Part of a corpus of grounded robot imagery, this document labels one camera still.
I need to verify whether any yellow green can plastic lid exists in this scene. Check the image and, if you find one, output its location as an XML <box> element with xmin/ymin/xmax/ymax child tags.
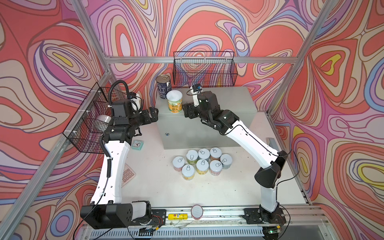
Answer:
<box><xmin>167</xmin><ymin>90</ymin><xmax>183</xmax><ymax>113</ymax></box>

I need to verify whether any dark blue tin can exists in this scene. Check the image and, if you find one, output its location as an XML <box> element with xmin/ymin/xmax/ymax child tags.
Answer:
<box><xmin>156</xmin><ymin>74</ymin><xmax>172</xmax><ymax>99</ymax></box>

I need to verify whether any yellow can pull tab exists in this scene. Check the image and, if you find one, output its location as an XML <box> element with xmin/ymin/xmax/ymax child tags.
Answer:
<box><xmin>182</xmin><ymin>164</ymin><xmax>196</xmax><ymax>181</ymax></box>

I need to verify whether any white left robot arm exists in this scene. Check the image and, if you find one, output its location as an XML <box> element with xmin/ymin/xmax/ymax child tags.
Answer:
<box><xmin>80</xmin><ymin>93</ymin><xmax>158</xmax><ymax>230</ymax></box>

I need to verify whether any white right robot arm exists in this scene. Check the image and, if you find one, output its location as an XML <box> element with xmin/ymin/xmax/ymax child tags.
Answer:
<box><xmin>183</xmin><ymin>89</ymin><xmax>288</xmax><ymax>224</ymax></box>

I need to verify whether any mint green alarm clock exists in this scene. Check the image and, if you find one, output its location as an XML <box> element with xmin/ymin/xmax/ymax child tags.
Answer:
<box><xmin>131</xmin><ymin>140</ymin><xmax>144</xmax><ymax>151</ymax></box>

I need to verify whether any grey metal cabinet box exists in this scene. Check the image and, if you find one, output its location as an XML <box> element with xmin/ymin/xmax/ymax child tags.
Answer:
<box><xmin>156</xmin><ymin>87</ymin><xmax>257</xmax><ymax>150</ymax></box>

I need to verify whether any orange pink can pull tab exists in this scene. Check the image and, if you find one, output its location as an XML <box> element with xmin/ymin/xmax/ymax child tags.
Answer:
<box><xmin>210</xmin><ymin>147</ymin><xmax>222</xmax><ymax>161</ymax></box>

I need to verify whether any teal can pull tab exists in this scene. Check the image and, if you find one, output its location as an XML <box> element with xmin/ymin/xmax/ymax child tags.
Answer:
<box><xmin>198</xmin><ymin>149</ymin><xmax>211</xmax><ymax>163</ymax></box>

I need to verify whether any green can pull tab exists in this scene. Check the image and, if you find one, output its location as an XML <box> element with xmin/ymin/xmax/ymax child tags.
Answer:
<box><xmin>186</xmin><ymin>150</ymin><xmax>199</xmax><ymax>165</ymax></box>

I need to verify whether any pink calculator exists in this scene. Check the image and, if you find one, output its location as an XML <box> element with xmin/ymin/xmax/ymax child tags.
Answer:
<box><xmin>122</xmin><ymin>164</ymin><xmax>136</xmax><ymax>187</ymax></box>

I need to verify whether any teal can far right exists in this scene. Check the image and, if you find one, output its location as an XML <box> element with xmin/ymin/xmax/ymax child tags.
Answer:
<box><xmin>220</xmin><ymin>154</ymin><xmax>233</xmax><ymax>170</ymax></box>

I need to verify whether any yellow can centre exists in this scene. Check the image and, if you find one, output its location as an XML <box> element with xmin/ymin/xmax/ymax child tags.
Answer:
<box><xmin>196</xmin><ymin>159</ymin><xmax>209</xmax><ymax>175</ymax></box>

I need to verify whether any pink can fruit print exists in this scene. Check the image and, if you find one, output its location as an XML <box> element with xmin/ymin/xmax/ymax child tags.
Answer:
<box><xmin>209</xmin><ymin>160</ymin><xmax>223</xmax><ymax>176</ymax></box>

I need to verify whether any pink can front left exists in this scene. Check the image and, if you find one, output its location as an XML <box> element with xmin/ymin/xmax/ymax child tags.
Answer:
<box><xmin>172</xmin><ymin>156</ymin><xmax>186</xmax><ymax>172</ymax></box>

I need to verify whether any black wire basket back wall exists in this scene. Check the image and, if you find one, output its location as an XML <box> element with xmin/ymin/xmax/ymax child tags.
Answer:
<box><xmin>173</xmin><ymin>50</ymin><xmax>238</xmax><ymax>88</ymax></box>

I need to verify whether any black wire basket wall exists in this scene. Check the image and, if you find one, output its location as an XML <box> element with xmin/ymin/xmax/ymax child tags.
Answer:
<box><xmin>63</xmin><ymin>83</ymin><xmax>112</xmax><ymax>154</ymax></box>
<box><xmin>173</xmin><ymin>50</ymin><xmax>238</xmax><ymax>88</ymax></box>

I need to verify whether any black wire basket left wall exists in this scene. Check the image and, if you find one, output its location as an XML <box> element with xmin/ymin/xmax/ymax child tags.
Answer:
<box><xmin>63</xmin><ymin>83</ymin><xmax>112</xmax><ymax>154</ymax></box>

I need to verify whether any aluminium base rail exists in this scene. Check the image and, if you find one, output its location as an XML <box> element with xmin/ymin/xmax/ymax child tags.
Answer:
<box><xmin>72</xmin><ymin>205</ymin><xmax>338</xmax><ymax>240</ymax></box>

